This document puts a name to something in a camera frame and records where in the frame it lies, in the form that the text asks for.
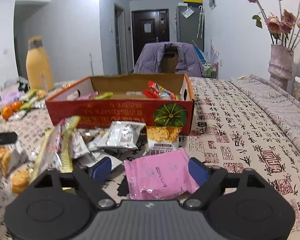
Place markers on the calligraphy print tablecloth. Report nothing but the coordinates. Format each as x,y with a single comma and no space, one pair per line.
235,126

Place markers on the pink ceramic vase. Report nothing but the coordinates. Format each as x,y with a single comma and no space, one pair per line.
280,65

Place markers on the green packet near tangerines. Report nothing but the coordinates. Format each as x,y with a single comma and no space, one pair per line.
30,95

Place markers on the silver yellow long snack bag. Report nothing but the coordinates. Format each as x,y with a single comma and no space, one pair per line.
54,153

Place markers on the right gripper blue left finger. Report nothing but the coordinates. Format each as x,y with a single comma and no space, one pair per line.
101,170

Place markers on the dark entrance door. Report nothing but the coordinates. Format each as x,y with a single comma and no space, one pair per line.
149,26

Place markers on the red noodle snack bag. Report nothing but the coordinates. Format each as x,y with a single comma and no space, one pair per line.
156,91

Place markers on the purple tissue pack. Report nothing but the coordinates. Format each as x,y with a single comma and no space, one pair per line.
9,97

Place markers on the white grey snack packet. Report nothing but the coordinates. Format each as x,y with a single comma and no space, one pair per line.
122,135

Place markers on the pink snack packet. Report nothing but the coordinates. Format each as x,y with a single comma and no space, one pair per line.
161,176

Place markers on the pumpkin seed crisp packet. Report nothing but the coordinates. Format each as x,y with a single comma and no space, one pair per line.
162,139

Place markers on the grey refrigerator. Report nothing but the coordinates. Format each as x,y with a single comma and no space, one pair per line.
190,24

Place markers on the wooden chair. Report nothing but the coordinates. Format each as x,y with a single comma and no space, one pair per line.
169,61

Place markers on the oat crisp packet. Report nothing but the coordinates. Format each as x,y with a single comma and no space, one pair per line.
20,181

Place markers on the orange tangerine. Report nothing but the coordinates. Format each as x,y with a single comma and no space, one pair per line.
16,106
6,112

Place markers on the green snack packet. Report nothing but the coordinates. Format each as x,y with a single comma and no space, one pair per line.
103,96

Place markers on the yellow thermos bottle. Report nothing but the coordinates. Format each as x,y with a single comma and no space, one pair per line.
38,66

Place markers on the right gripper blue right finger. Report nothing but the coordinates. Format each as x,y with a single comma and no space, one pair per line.
198,171

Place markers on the orange cardboard box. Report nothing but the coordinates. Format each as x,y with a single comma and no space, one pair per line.
127,103

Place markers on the purple jacket on chair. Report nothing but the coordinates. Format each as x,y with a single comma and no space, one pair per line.
151,55

